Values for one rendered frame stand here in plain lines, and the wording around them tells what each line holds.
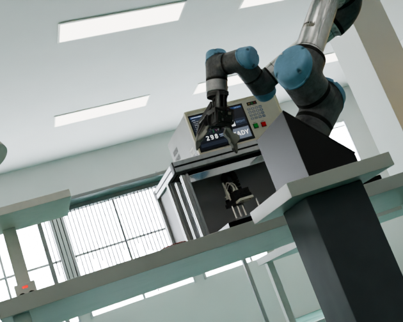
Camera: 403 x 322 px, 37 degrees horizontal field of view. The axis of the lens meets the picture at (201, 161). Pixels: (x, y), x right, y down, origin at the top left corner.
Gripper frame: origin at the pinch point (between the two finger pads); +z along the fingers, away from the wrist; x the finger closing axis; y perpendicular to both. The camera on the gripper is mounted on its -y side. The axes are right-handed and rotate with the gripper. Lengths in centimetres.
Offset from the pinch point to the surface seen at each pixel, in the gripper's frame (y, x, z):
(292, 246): -144, 123, 22
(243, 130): -42, 34, -21
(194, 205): -37.9, 8.4, 12.8
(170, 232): -79, 15, 20
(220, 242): -1.5, 1.3, 29.8
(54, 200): -80, -38, 7
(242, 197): -28.7, 25.3, 10.4
